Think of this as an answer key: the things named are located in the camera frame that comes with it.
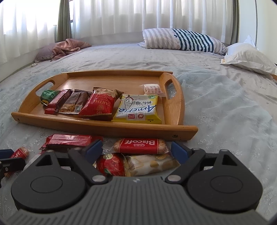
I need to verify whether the large red seed bag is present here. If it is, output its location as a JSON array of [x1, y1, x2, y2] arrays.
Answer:
[[77, 87, 124, 118]]

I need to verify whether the wooden tray with handles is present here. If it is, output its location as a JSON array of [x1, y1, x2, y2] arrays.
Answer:
[[11, 70, 198, 141]]

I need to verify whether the striped pillow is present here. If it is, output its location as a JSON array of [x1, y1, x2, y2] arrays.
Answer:
[[137, 28, 227, 54]]

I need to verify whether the grey snowflake bed sheet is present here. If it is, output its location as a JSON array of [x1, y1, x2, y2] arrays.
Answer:
[[0, 42, 277, 221]]

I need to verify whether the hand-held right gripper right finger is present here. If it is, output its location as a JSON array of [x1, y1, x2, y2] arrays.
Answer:
[[165, 142, 252, 185]]

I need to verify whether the brown chocolate bar packet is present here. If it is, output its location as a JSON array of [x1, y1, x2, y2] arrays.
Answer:
[[58, 89, 92, 114]]

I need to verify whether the red caramel biscuit packet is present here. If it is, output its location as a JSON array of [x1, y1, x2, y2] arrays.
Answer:
[[111, 138, 169, 154]]

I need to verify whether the green snack packet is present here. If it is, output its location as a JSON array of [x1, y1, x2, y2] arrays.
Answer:
[[40, 89, 60, 106]]

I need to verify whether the white sheer curtain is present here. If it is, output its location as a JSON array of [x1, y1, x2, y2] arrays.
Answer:
[[0, 0, 234, 65]]

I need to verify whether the yellow and white snack packet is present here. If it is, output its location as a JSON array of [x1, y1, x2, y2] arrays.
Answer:
[[111, 93, 163, 125]]

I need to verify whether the small clear red biscuit packet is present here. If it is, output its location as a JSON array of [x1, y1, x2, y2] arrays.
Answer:
[[4, 147, 29, 178]]

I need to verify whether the grey-green curtain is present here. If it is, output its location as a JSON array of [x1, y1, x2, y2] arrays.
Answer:
[[230, 0, 240, 45], [56, 0, 73, 42]]

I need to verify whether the pink crumpled cloth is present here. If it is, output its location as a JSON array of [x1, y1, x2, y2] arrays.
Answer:
[[51, 38, 92, 62]]

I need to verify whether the clear cracker packet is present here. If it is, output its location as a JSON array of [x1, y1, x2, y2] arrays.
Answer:
[[124, 153, 181, 177]]

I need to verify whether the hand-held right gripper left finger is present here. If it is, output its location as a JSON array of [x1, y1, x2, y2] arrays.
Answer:
[[24, 139, 109, 186]]

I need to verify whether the white pillow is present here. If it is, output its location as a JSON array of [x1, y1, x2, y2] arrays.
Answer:
[[220, 35, 277, 76]]

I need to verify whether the long dark red packet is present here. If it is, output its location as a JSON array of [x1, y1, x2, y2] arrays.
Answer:
[[46, 134, 104, 150]]

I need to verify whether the lavender pillow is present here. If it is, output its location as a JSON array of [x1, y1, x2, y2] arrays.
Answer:
[[33, 43, 59, 63]]

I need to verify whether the red and brown bar packet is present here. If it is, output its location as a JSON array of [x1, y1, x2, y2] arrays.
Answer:
[[44, 89, 73, 115]]

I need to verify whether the white packet with red print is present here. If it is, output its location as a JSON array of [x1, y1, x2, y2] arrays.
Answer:
[[142, 83, 167, 97]]

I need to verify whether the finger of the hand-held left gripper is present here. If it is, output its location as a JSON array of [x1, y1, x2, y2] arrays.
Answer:
[[0, 149, 14, 160], [0, 157, 26, 173]]

